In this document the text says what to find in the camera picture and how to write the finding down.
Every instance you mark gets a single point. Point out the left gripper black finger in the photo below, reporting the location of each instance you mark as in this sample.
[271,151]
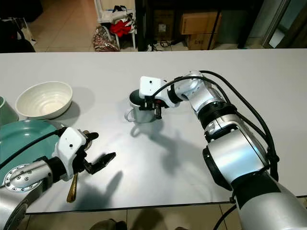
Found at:
[94,136]
[105,162]

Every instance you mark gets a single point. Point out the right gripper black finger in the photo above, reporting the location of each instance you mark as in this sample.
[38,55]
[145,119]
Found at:
[159,113]
[141,104]

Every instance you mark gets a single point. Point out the grey mug dark inside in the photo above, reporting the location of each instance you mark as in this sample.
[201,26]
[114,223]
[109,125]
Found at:
[139,116]

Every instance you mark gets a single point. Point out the gold spoon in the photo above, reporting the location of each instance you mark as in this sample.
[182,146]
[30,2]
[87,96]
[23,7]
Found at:
[72,194]

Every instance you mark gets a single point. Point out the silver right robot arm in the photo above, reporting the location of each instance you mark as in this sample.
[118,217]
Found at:
[240,153]

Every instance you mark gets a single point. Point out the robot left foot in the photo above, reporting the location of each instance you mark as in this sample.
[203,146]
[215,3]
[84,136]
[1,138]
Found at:
[105,225]

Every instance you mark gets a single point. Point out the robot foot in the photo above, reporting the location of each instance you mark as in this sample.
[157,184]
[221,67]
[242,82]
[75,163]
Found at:
[181,228]
[105,225]

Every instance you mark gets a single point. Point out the white ribbed bowl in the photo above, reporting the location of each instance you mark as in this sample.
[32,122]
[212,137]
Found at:
[43,99]

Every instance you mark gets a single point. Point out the teal dinner plate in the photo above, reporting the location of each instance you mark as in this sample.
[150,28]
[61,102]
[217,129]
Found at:
[24,141]

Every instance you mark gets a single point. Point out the shiny patterned bag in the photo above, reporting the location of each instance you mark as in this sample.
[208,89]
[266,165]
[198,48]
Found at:
[104,39]

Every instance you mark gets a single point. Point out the printed cardboard box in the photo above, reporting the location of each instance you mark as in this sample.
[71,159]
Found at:
[200,42]

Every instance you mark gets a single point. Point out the black shelf unit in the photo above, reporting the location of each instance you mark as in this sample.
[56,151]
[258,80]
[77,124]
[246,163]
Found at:
[141,24]

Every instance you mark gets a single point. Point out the red cloth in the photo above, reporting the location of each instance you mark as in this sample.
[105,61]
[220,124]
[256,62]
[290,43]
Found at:
[120,28]

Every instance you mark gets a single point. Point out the plain cardboard box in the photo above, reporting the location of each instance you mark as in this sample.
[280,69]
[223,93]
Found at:
[199,23]

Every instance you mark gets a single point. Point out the light green mug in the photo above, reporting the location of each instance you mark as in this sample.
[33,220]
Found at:
[2,110]

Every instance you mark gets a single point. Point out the small black cloth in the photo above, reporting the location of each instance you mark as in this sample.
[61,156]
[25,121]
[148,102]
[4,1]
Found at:
[119,8]

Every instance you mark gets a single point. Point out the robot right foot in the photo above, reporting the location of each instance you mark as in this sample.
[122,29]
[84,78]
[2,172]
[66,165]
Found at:
[181,228]

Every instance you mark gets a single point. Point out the white metal rack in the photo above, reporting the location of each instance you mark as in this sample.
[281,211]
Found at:
[115,4]

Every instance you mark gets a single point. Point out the black bag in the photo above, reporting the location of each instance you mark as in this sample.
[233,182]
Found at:
[14,38]

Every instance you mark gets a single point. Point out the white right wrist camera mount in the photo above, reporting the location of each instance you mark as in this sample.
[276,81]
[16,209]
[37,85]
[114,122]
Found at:
[149,86]

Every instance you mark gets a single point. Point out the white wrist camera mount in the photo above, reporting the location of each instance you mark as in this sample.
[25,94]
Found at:
[149,86]
[69,146]

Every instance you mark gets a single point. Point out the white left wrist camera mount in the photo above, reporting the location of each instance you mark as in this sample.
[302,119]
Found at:
[69,146]

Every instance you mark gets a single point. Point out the grey metal door frame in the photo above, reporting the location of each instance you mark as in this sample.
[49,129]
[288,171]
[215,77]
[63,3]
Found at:
[276,24]

